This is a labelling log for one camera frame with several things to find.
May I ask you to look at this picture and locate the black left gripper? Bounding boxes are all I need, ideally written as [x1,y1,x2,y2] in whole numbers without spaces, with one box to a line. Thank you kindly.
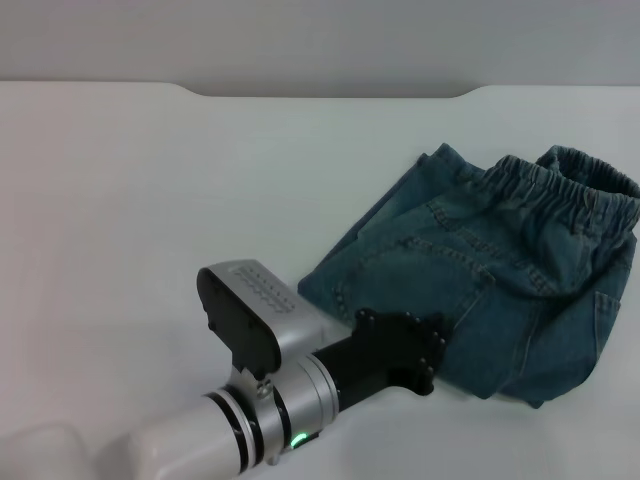
[312,308,448,409]

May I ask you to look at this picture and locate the blue washed denim shorts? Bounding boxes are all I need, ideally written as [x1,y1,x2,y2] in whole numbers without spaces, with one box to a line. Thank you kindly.
[298,143,640,409]

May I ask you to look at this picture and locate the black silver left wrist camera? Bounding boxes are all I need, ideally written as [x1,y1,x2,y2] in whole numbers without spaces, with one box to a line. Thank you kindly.
[196,258,332,380]

